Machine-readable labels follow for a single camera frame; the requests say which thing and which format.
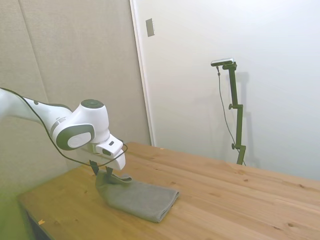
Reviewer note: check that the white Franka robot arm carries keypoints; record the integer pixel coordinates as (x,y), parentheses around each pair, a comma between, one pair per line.
(90,120)

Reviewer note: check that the grey stand-mounted camera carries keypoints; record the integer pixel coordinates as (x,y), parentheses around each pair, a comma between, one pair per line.
(222,61)

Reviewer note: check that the white door frame post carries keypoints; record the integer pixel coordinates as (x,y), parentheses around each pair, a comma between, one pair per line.
(143,75)

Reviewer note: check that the small orange tape scrap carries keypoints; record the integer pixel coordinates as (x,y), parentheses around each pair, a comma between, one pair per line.
(41,221)

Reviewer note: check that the dark jointed camera stand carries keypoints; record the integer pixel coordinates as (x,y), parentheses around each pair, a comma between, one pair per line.
(239,125)

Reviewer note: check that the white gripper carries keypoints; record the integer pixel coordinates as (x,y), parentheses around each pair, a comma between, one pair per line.
(119,162)

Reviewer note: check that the grey towel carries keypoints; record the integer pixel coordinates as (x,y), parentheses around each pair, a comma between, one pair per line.
(140,200)

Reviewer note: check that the grey wall switch plate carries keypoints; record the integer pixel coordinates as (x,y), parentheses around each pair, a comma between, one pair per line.
(150,27)

